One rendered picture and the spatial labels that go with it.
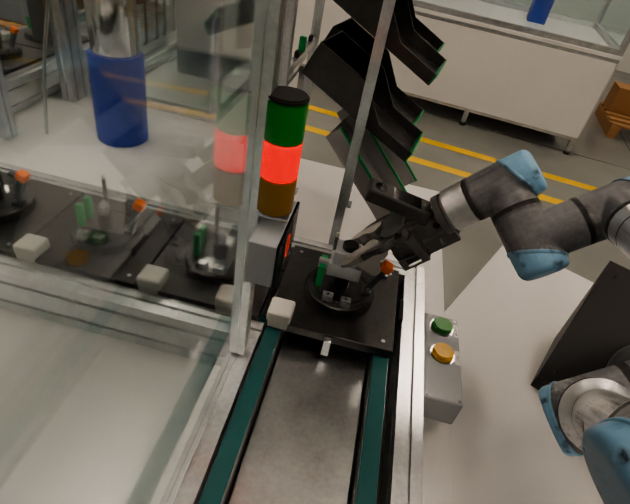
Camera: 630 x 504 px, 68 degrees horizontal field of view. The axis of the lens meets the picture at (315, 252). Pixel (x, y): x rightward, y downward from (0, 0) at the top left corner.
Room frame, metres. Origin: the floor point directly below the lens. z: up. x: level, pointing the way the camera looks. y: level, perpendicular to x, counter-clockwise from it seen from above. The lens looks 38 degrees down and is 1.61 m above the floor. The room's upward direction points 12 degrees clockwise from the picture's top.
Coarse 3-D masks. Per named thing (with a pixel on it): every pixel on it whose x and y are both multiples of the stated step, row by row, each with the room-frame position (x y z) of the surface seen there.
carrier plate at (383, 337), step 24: (288, 264) 0.77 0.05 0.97; (312, 264) 0.78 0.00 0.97; (288, 288) 0.69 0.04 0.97; (384, 288) 0.75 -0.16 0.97; (312, 312) 0.64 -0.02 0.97; (384, 312) 0.68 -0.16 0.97; (312, 336) 0.59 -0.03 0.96; (336, 336) 0.59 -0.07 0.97; (360, 336) 0.61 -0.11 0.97; (384, 336) 0.62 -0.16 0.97
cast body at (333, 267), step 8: (344, 240) 0.73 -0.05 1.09; (352, 240) 0.72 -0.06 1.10; (336, 248) 0.70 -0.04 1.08; (344, 248) 0.70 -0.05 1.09; (352, 248) 0.70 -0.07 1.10; (320, 256) 0.72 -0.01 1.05; (336, 256) 0.69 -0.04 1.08; (344, 256) 0.69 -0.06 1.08; (328, 264) 0.71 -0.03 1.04; (336, 264) 0.69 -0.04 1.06; (328, 272) 0.69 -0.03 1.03; (336, 272) 0.69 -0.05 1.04; (344, 272) 0.69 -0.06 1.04; (352, 272) 0.69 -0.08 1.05; (360, 272) 0.69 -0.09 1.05; (352, 280) 0.69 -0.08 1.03
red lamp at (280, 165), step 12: (264, 144) 0.51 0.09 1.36; (300, 144) 0.53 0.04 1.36; (264, 156) 0.51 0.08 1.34; (276, 156) 0.51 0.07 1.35; (288, 156) 0.51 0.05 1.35; (300, 156) 0.53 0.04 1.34; (264, 168) 0.51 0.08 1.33; (276, 168) 0.51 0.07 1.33; (288, 168) 0.51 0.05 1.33; (276, 180) 0.51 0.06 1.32; (288, 180) 0.51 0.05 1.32
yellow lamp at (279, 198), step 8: (264, 184) 0.51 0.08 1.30; (272, 184) 0.51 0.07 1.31; (280, 184) 0.51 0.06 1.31; (288, 184) 0.51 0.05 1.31; (264, 192) 0.51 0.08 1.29; (272, 192) 0.51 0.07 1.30; (280, 192) 0.51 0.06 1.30; (288, 192) 0.51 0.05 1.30; (264, 200) 0.51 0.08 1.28; (272, 200) 0.51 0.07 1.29; (280, 200) 0.51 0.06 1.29; (288, 200) 0.51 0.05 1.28; (264, 208) 0.51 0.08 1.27; (272, 208) 0.51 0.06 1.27; (280, 208) 0.51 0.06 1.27; (288, 208) 0.52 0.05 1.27; (272, 216) 0.51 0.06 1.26; (280, 216) 0.51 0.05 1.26
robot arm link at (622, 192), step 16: (592, 192) 0.64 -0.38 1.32; (608, 192) 0.63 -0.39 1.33; (624, 192) 0.62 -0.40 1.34; (592, 208) 0.61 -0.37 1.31; (608, 208) 0.60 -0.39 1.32; (624, 208) 0.58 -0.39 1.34; (592, 224) 0.60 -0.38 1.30; (608, 224) 0.59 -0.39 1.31; (624, 224) 0.56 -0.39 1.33; (592, 240) 0.60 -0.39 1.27; (624, 240) 0.54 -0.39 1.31
